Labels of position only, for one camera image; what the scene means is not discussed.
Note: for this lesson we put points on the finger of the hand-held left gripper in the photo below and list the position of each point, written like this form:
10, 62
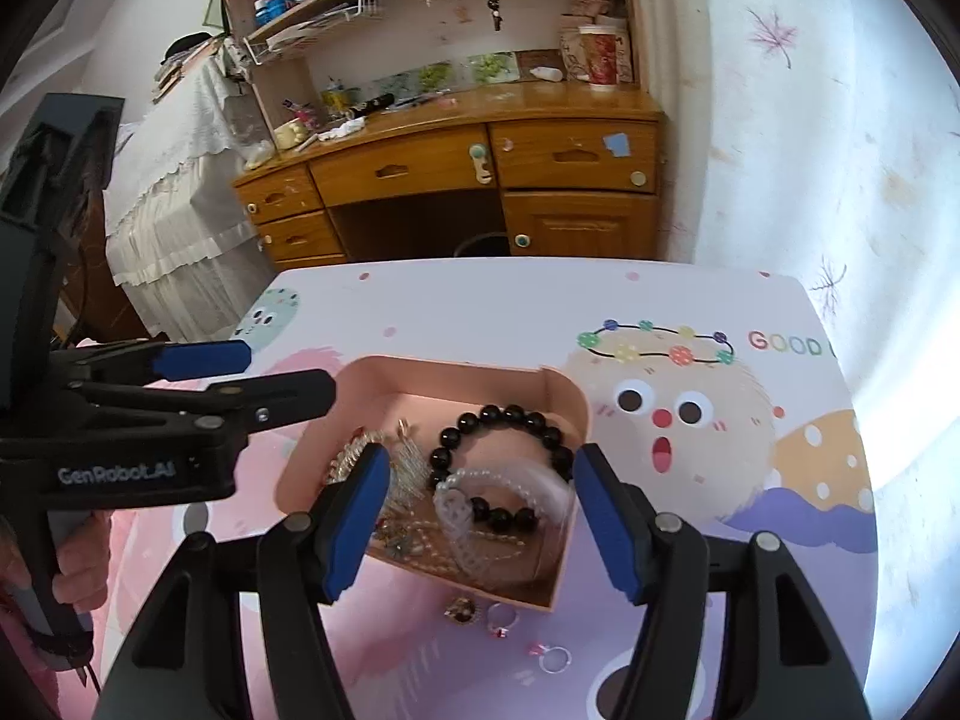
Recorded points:
199, 360
285, 394

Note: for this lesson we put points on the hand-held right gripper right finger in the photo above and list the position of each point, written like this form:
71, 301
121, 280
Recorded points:
607, 525

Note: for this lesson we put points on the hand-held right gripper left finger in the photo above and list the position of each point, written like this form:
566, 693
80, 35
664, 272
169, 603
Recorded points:
352, 525

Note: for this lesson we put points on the flower brooch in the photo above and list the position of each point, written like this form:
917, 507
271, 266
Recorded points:
395, 540

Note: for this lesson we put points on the pink plastic tray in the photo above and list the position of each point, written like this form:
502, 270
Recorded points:
405, 379

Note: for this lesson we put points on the person's left hand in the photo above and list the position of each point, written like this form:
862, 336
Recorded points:
79, 574

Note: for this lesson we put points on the brown wooden door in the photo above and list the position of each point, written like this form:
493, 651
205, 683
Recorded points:
112, 292

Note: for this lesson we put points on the round gold pendant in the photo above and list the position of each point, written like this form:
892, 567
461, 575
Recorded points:
459, 610

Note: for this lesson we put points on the white lace cloth cover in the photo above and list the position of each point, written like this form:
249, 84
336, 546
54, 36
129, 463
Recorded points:
180, 165

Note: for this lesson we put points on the cartoon printed tablecloth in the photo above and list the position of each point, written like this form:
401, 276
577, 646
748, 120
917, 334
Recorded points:
487, 300

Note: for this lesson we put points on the yellow mug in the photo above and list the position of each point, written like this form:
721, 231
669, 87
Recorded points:
291, 136

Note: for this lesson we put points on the wooden desk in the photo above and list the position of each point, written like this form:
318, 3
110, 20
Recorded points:
420, 165

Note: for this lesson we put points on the green pen holder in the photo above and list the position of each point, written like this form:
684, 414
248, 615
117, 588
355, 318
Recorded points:
339, 99

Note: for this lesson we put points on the pile of papers and books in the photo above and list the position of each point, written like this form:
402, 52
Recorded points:
187, 64

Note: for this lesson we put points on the black flashlight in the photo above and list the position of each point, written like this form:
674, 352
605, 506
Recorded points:
375, 102

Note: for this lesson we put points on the wooden bookshelf hutch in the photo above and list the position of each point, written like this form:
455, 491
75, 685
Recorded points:
450, 22

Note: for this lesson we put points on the white bottle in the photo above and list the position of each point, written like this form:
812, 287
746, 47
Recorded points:
546, 74

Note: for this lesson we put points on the bunch of keys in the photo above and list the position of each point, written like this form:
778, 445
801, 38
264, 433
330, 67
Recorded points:
495, 13

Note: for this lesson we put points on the red patterned paper cup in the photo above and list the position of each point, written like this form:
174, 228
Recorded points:
598, 56

